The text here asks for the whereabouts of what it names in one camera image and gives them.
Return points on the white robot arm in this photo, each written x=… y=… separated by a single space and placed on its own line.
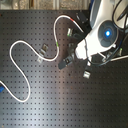
x=97 y=45

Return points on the metal cable clip top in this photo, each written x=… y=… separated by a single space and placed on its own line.
x=69 y=32

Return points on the metal cable clip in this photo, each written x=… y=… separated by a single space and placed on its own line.
x=69 y=32
x=42 y=52

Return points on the metal cable clip left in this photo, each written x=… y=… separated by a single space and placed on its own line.
x=42 y=52

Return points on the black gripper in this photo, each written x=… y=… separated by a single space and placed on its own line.
x=76 y=51

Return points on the black breadboard plate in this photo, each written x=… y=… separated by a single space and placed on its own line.
x=42 y=95

